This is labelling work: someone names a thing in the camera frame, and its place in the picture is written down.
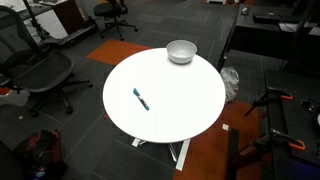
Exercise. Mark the black mesh office chair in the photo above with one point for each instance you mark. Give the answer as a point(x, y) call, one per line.
point(43, 71)

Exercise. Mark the black device on table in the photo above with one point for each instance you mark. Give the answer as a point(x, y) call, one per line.
point(310, 106)

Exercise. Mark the black upright post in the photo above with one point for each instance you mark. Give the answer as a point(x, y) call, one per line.
point(232, 153)

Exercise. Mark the black work table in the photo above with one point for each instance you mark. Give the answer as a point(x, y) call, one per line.
point(293, 146)

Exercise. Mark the grey computer mouse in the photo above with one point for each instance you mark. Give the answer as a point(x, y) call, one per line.
point(245, 10)

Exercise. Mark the white paper scrap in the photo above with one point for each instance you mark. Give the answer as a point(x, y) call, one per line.
point(225, 127)

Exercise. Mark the white table base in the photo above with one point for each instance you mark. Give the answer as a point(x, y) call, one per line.
point(183, 156)

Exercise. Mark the white plastic bag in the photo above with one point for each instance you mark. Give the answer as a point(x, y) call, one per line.
point(230, 83)

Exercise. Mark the black stand with base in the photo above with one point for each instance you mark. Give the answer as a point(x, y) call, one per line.
point(66, 37)

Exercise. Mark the teal capped marker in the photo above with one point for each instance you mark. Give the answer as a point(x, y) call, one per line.
point(141, 99)

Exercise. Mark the black office desk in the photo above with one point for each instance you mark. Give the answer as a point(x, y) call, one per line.
point(260, 36)

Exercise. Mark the white bowl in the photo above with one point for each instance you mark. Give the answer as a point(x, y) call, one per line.
point(181, 50)

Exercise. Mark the black padded office chair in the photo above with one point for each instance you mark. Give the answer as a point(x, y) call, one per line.
point(106, 8)

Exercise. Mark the dark wood cabinet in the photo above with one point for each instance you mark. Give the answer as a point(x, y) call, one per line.
point(68, 15)

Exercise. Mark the red and black bag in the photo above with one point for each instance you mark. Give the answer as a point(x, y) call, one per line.
point(43, 153)

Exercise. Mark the black keyboard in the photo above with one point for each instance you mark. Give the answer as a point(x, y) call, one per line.
point(266, 18)

